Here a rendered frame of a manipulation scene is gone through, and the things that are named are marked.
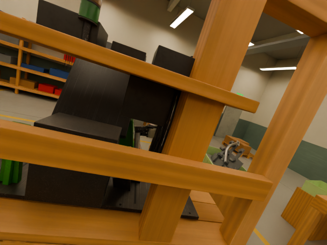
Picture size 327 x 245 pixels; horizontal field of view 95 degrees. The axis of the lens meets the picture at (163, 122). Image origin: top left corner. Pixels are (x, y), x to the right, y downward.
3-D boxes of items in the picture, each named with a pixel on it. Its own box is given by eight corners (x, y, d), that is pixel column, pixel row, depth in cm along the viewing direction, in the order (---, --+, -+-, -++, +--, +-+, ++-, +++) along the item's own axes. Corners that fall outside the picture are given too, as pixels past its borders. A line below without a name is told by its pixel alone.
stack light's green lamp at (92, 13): (81, 22, 45) (84, 5, 44) (99, 28, 46) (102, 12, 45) (74, 14, 40) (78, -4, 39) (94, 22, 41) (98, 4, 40)
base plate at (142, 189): (21, 145, 96) (21, 142, 96) (178, 174, 121) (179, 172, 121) (-63, 190, 56) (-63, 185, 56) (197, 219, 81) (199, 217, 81)
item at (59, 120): (49, 173, 78) (59, 111, 71) (108, 182, 85) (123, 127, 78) (23, 200, 61) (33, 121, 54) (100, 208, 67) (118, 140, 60)
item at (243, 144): (221, 143, 668) (225, 134, 658) (236, 147, 688) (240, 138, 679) (239, 156, 554) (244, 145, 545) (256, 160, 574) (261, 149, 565)
